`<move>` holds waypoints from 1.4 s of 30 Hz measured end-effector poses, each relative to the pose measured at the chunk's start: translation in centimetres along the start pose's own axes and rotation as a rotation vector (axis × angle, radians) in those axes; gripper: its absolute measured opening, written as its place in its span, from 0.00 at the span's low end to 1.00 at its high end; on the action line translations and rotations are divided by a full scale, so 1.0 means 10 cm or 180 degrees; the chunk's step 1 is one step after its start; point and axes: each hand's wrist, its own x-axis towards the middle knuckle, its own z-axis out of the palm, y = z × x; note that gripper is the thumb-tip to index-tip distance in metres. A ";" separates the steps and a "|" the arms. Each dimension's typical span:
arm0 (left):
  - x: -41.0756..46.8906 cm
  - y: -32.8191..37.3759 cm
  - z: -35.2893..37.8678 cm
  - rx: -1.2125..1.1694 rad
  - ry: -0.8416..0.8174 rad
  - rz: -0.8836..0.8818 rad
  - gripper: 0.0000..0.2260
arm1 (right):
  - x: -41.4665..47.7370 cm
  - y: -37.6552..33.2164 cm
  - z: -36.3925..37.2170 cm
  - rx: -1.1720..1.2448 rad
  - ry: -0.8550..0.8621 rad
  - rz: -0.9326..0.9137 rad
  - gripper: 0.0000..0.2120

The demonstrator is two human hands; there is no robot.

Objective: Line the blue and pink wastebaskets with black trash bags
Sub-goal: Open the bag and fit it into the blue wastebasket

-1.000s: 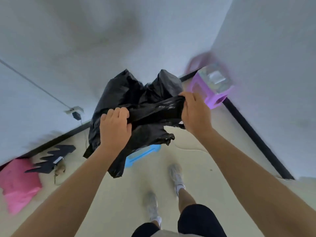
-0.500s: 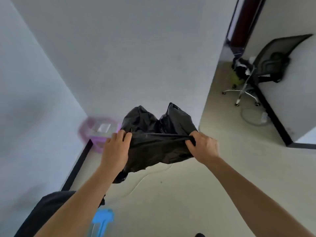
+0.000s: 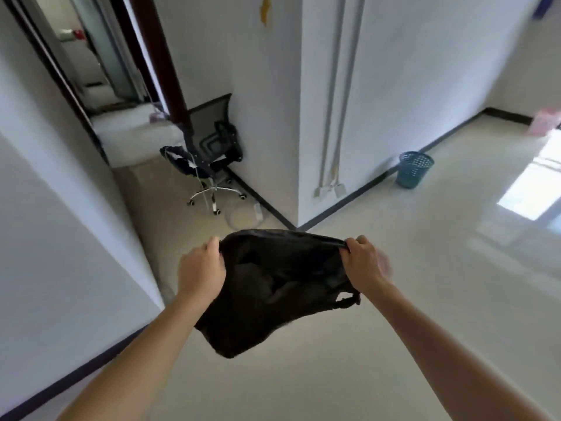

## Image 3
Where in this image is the person's right hand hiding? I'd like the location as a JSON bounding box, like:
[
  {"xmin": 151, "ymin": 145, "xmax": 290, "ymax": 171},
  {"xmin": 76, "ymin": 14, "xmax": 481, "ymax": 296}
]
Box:
[{"xmin": 341, "ymin": 234, "xmax": 394, "ymax": 295}]

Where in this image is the person's right forearm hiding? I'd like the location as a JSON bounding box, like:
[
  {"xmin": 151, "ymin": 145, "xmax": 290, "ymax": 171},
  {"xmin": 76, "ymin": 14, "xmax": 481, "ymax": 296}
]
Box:
[{"xmin": 360, "ymin": 282, "xmax": 553, "ymax": 421}]

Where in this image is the blue plastic waste basket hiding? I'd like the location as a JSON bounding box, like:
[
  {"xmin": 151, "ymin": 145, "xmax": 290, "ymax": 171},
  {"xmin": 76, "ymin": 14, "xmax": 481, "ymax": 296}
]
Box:
[{"xmin": 396, "ymin": 151, "xmax": 435, "ymax": 189}]

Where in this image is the black mesh office chair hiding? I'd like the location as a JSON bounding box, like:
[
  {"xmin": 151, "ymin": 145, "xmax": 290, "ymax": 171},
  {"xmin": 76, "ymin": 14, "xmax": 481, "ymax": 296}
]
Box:
[{"xmin": 160, "ymin": 93, "xmax": 248, "ymax": 215}]

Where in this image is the black garbage bag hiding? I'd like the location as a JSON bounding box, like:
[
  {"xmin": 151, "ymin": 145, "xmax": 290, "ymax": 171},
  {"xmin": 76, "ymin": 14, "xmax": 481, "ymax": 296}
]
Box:
[{"xmin": 192, "ymin": 229, "xmax": 362, "ymax": 359}]

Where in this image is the person's left forearm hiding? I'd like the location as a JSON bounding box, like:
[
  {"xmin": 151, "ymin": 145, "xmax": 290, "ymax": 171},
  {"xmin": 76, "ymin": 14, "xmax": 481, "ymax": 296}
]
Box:
[{"xmin": 57, "ymin": 289, "xmax": 211, "ymax": 421}]

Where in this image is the dark red door frame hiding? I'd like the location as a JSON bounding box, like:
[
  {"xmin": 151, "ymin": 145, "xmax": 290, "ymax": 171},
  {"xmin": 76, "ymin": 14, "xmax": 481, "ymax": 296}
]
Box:
[{"xmin": 127, "ymin": 0, "xmax": 189, "ymax": 123}]

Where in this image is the person's left hand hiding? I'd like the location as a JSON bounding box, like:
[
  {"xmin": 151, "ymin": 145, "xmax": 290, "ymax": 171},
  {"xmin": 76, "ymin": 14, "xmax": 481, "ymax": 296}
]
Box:
[{"xmin": 176, "ymin": 235, "xmax": 227, "ymax": 303}]

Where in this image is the pink plastic waste basket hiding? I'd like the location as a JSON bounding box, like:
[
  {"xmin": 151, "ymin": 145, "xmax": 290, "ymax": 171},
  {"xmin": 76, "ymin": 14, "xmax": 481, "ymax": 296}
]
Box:
[{"xmin": 527, "ymin": 109, "xmax": 561, "ymax": 137}]

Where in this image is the white wall conduit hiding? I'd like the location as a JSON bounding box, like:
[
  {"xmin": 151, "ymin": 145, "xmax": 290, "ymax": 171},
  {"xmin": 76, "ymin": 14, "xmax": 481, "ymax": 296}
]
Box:
[
  {"xmin": 333, "ymin": 0, "xmax": 367, "ymax": 198},
  {"xmin": 314, "ymin": 0, "xmax": 351, "ymax": 199}
]

